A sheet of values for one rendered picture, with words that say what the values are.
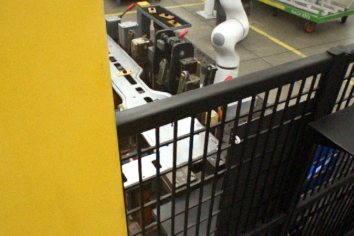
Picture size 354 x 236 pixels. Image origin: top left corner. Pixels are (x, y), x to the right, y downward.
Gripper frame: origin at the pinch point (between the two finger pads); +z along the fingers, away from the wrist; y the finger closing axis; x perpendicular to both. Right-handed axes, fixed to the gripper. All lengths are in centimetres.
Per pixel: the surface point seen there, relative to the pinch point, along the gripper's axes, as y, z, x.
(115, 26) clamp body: 21.4, 20.4, -14.8
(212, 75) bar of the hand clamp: -13, 4, 83
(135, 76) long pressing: 13, 23, 47
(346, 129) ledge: -17, -20, 146
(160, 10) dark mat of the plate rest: -4.8, 6.4, -0.2
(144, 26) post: 4.0, 20.1, -11.0
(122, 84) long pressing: 20, 23, 54
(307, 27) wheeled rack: -252, 114, -228
